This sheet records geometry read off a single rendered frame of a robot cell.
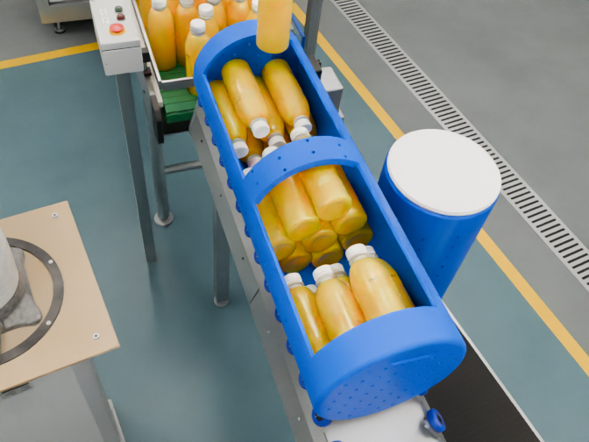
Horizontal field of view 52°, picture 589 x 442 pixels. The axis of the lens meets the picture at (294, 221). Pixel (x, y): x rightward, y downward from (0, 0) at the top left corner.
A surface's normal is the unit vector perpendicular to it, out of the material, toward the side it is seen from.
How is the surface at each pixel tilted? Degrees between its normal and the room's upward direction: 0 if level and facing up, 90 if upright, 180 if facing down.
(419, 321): 12
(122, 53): 90
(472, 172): 0
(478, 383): 0
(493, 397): 0
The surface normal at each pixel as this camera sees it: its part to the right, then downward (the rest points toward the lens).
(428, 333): 0.32, -0.64
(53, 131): 0.10, -0.62
